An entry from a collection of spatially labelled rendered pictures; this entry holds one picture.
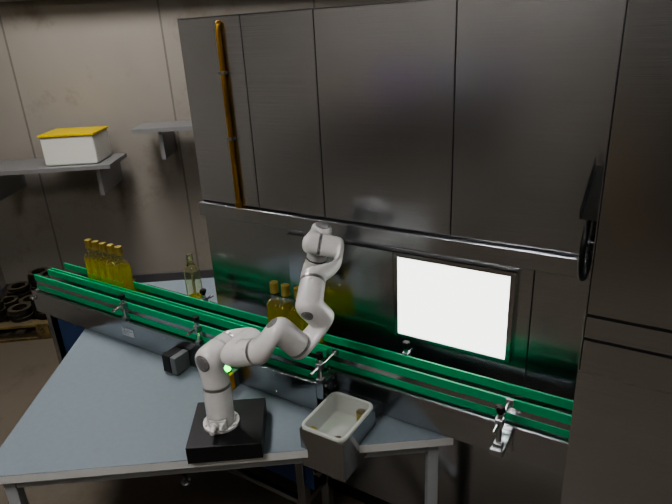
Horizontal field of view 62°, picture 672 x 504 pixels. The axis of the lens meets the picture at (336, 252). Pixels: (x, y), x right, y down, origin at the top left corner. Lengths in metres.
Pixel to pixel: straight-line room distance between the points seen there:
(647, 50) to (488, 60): 0.57
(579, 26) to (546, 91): 0.18
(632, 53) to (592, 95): 0.41
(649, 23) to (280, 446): 1.59
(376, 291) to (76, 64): 3.60
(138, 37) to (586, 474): 4.29
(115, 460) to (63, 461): 0.18
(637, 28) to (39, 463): 2.12
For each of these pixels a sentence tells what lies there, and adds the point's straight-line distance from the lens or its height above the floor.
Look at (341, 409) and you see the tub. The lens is 2.10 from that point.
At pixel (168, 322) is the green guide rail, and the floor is 0.93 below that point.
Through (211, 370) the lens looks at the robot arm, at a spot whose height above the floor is 1.06.
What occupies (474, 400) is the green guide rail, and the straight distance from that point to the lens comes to 1.93.
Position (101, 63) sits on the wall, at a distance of 5.02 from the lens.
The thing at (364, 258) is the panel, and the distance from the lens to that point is 2.05.
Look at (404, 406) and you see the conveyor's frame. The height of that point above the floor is 0.82.
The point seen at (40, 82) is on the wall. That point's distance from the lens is 5.20.
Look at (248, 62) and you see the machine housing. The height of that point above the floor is 1.97.
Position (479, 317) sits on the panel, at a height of 1.13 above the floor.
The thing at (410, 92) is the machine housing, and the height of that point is 1.86.
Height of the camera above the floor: 2.06
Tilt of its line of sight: 22 degrees down
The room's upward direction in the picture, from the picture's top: 3 degrees counter-clockwise
